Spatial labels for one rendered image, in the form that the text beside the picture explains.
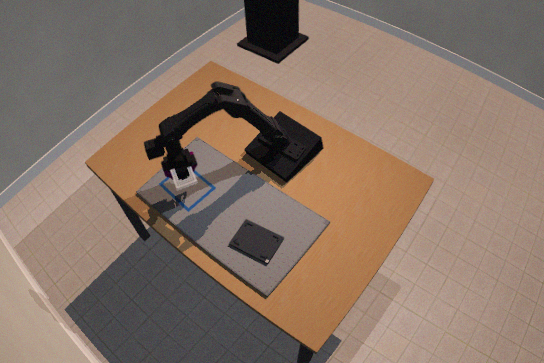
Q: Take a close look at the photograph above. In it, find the blue tape outline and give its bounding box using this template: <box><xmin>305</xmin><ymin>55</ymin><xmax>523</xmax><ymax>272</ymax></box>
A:
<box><xmin>159</xmin><ymin>171</ymin><xmax>216</xmax><ymax>212</ymax></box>

